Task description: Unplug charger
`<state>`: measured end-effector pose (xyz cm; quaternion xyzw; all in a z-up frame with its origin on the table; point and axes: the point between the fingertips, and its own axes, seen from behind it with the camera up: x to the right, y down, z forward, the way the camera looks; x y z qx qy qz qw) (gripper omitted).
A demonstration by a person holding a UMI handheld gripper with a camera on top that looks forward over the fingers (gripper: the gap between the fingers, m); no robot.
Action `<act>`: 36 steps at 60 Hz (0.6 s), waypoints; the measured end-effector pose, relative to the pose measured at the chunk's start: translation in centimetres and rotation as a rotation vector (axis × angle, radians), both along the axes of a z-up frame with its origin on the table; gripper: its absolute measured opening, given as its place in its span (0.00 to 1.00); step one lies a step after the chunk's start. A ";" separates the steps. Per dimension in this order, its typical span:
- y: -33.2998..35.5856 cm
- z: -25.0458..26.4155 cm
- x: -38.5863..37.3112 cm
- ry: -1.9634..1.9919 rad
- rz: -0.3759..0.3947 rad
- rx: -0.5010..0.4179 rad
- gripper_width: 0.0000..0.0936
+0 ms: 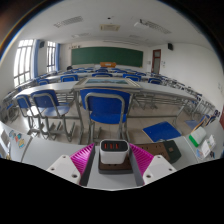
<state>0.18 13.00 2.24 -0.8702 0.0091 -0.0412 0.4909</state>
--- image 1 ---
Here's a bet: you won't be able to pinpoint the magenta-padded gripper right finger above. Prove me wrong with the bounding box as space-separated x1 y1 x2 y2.
129 143 177 187

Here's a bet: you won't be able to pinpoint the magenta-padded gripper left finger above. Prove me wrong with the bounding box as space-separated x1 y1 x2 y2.
46 143 96 187

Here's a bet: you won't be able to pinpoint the blue chair seat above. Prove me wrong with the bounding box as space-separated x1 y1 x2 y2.
142 120 183 143

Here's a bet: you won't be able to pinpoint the colourful stickers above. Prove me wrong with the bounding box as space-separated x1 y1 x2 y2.
8 129 26 149

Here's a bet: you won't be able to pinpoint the white green rolled towel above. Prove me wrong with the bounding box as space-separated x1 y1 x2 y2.
188 126 208 148

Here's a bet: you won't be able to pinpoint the blue chair with wooden edge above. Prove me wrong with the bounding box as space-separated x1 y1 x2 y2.
184 113 218 131

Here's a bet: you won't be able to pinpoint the long grey classroom desk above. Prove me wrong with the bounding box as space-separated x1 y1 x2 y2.
13 80 198 128

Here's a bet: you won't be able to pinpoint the framed picture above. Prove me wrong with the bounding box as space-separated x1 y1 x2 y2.
73 77 143 92

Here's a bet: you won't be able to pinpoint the group of blue chairs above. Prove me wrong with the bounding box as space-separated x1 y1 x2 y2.
34 66 168 86

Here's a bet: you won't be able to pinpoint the brown door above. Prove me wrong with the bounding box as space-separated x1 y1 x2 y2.
151 49 162 75

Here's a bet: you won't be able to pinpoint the blue curtain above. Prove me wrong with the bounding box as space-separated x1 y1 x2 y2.
33 39 41 79
54 43 61 72

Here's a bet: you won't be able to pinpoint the narrow window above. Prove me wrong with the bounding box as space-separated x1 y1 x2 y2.
45 40 57 74

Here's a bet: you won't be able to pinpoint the large window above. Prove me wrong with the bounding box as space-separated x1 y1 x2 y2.
13 39 34 88

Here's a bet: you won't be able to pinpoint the orange lectern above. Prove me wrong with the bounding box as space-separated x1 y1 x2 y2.
99 61 118 69

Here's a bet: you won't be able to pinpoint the green chalkboard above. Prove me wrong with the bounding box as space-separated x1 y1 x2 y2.
70 46 144 68

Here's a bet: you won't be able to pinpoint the ceiling light panel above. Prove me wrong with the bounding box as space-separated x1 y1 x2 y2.
53 15 84 29
133 18 173 35

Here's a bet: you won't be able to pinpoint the ceiling air conditioner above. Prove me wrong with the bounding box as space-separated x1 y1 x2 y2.
99 23 121 33

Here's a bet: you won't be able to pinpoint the blue metal-frame chair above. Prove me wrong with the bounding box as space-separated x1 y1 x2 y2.
30 89 76 143
14 94 41 136
79 88 133 144

